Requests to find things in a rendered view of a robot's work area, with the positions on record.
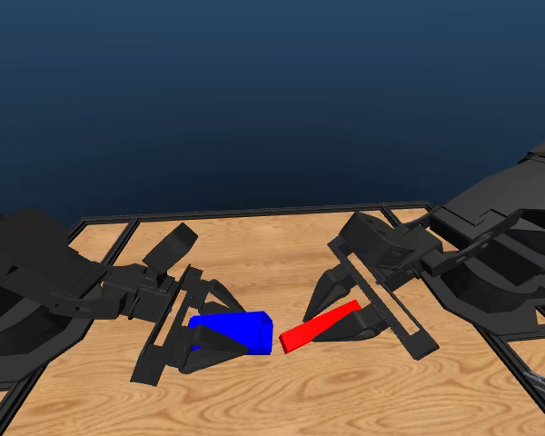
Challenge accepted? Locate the thin red peg bar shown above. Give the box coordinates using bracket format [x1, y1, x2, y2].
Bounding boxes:
[279, 299, 362, 354]

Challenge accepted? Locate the blue hollow socket block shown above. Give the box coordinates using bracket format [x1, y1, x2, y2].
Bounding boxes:
[188, 311, 273, 356]

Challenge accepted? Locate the black table frame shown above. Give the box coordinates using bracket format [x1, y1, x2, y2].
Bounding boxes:
[0, 201, 545, 436]

